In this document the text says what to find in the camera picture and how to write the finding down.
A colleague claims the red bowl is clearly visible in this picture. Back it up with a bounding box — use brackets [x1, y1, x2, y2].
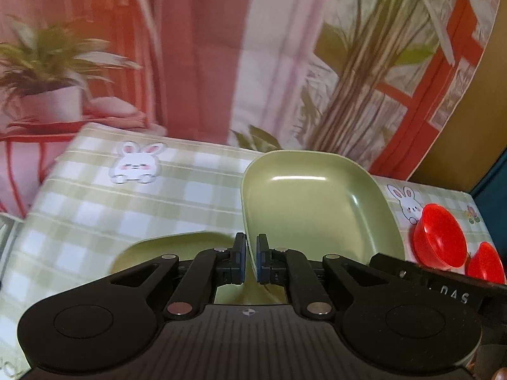
[413, 203, 469, 273]
[465, 241, 506, 285]

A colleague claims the green square plate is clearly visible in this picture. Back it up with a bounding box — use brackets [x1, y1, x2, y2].
[241, 149, 405, 305]
[110, 231, 238, 276]

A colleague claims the dark teal object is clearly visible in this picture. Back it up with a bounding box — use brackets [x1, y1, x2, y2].
[471, 157, 507, 248]

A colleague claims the green checked bunny tablecloth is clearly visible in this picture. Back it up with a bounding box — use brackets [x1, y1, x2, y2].
[0, 122, 497, 380]

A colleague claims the printed plant backdrop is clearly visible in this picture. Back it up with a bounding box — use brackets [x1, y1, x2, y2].
[0, 0, 504, 216]

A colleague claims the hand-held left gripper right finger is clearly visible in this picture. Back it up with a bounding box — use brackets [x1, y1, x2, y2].
[255, 233, 382, 321]

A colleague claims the brown cardboard board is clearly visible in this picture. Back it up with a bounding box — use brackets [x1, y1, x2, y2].
[408, 18, 507, 193]

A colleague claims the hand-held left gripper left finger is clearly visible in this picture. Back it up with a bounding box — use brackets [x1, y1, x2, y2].
[109, 232, 248, 321]

